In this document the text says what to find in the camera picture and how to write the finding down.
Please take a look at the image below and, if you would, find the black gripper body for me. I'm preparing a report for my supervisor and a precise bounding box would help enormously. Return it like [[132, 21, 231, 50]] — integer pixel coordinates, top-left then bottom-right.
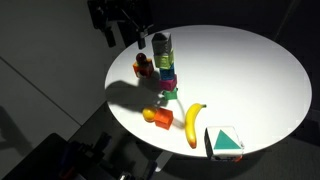
[[87, 0, 155, 34]]

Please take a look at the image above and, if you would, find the orange multicoloured block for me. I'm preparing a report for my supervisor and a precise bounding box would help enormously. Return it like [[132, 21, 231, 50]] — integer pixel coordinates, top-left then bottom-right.
[[132, 58, 155, 80]]

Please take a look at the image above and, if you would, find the blue block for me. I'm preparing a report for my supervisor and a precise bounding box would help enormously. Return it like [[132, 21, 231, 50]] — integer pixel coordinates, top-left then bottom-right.
[[158, 64, 176, 81]]

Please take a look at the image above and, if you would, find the magenta block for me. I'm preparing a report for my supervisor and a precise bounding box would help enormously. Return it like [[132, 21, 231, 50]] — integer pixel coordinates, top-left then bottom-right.
[[158, 74, 178, 93]]

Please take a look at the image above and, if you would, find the green block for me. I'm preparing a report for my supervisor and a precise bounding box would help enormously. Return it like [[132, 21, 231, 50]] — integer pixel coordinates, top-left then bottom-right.
[[162, 87, 179, 101]]

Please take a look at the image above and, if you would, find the dark red ball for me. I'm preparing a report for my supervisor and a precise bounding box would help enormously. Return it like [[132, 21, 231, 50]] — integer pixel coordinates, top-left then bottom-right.
[[135, 52, 149, 66]]

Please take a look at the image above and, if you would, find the orange fruit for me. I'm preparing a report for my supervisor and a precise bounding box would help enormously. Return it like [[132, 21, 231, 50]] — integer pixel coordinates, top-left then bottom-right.
[[141, 105, 158, 123]]

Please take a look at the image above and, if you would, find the yellow banana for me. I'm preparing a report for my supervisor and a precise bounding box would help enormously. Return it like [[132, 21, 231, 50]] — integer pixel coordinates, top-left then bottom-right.
[[184, 102, 208, 150]]

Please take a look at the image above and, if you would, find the white table leg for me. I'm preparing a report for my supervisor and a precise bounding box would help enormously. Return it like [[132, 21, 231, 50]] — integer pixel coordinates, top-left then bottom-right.
[[154, 151, 175, 173]]

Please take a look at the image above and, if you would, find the white cube with teal triangle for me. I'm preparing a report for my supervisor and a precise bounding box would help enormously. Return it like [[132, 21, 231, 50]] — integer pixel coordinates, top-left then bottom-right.
[[203, 125, 245, 163]]

